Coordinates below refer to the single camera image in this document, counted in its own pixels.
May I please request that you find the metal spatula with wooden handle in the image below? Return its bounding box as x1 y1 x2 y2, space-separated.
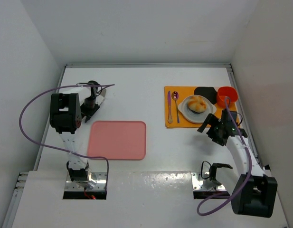
95 89 106 106

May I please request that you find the round golden bread bun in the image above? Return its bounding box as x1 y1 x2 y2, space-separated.
188 96 207 113

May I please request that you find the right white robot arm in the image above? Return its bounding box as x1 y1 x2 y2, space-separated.
197 108 278 218

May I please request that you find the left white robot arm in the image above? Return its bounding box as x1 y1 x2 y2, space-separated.
49 81 102 185

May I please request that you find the white ribbed plate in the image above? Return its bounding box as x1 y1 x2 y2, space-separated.
178 95 217 124

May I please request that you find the black hexagonal coaster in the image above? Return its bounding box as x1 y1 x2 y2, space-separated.
193 86 217 105

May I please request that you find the orange cloth placemat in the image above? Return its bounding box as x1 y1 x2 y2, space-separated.
163 85 242 129

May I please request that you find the orange plastic cup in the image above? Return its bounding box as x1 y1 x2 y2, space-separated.
216 86 238 108

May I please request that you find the iridescent purple table knife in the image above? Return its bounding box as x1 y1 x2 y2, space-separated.
167 91 173 123

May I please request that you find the iridescent purple spoon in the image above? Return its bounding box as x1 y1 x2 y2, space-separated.
172 91 180 124

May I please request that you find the pink plastic tray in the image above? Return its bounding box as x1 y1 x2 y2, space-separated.
87 121 147 161

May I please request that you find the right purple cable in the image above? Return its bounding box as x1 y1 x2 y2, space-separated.
197 96 253 216

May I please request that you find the purple cable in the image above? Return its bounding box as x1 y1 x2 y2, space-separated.
19 83 115 190
197 96 253 216

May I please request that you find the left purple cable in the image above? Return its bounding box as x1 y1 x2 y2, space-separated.
19 83 115 190

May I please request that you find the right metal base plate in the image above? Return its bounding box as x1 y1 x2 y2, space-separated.
191 171 226 191

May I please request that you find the metal base plate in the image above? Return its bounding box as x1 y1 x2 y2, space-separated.
191 171 226 191
64 172 107 192

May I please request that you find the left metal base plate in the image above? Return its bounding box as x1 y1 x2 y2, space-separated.
64 172 107 192

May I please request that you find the aluminium table frame rail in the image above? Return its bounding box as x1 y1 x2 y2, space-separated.
12 64 266 228

